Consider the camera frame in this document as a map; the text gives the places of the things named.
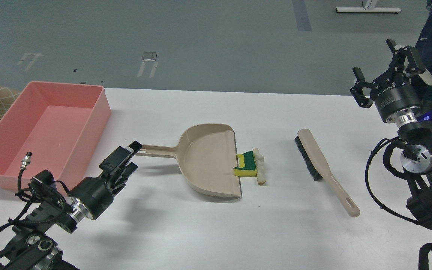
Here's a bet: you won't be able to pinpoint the yellow green sponge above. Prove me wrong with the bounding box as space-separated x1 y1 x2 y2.
233 151 257 177

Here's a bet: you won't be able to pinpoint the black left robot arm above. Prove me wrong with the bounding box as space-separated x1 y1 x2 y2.
0 141 143 270

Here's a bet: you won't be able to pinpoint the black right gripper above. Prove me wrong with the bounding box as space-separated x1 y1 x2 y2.
350 38 426 123

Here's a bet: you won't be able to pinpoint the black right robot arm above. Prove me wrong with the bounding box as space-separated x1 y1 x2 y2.
350 38 432 270

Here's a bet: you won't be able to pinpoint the white desk foot bar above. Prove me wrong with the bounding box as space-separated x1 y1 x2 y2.
335 0 401 14

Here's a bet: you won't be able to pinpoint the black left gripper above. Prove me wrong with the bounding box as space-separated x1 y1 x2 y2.
68 141 143 220

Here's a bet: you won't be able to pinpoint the beige plastic dustpan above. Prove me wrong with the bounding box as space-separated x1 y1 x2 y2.
135 123 242 198

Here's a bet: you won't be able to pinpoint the beige hand brush black bristles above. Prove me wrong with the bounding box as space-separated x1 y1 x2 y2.
294 129 360 218

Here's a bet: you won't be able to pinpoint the pink plastic bin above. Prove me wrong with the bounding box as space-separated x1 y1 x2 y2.
0 81 111 191

